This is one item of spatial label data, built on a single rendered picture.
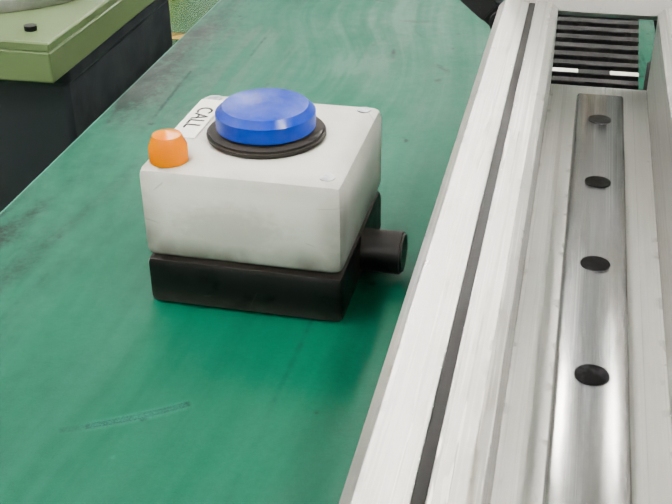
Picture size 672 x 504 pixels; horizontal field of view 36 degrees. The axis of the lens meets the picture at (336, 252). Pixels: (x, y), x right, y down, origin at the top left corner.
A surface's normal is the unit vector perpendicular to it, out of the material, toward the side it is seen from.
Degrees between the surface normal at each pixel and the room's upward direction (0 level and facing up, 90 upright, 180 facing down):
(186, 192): 90
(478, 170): 0
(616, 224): 0
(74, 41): 90
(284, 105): 3
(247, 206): 90
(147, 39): 90
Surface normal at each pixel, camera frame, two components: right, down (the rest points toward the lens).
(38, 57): -0.20, 0.50
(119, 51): 0.98, 0.09
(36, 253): -0.01, -0.86
